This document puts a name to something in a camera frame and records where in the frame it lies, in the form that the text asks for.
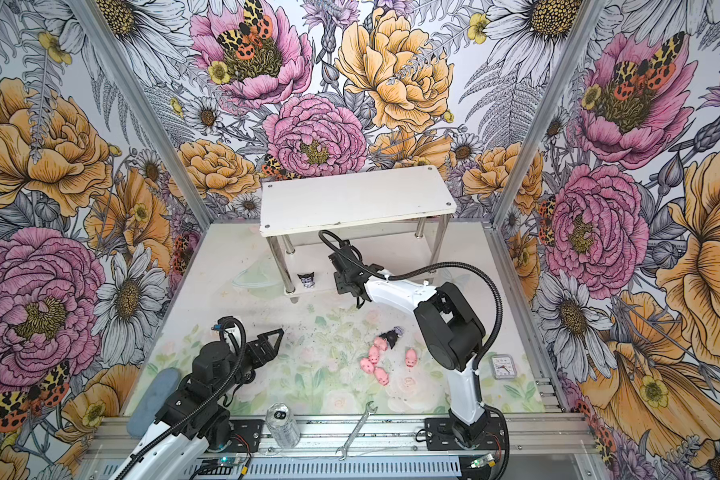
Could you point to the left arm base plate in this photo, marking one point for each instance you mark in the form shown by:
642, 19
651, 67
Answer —
241, 436

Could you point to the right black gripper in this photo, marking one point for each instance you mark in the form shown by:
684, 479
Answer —
339, 282

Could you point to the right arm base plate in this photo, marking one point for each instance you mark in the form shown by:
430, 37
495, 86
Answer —
451, 434

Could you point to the green circuit board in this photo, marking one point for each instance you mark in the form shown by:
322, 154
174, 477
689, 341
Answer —
225, 466
487, 461

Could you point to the aluminium front rail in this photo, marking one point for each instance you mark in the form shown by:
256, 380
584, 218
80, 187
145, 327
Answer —
387, 434

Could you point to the green circuit board left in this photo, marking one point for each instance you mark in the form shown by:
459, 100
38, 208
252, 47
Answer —
225, 466

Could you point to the black white kuromi toy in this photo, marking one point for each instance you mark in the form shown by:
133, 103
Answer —
307, 280

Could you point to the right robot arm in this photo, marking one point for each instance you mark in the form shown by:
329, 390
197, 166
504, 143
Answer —
452, 331

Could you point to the pink pig toy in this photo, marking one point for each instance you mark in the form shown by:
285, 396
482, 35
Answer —
411, 358
378, 346
367, 366
381, 376

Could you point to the small white clock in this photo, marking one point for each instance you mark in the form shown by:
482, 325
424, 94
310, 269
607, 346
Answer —
503, 367

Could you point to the green circuit board right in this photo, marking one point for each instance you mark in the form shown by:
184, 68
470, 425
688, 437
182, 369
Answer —
487, 461

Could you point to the black purple kuromi toy back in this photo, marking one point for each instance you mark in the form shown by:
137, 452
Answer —
388, 339

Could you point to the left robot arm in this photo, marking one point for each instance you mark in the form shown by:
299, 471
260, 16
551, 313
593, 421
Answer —
193, 420

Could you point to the silver drink can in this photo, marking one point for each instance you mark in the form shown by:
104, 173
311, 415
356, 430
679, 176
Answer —
282, 426

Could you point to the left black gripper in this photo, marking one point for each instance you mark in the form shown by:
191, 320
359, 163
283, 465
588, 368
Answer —
252, 347

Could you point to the white two-tier shelf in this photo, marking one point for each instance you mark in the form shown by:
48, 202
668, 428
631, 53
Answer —
396, 218

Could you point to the silver wrench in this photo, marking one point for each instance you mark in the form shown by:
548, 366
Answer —
370, 409

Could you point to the blue grey sponge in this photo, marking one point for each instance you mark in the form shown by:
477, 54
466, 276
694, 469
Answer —
161, 387

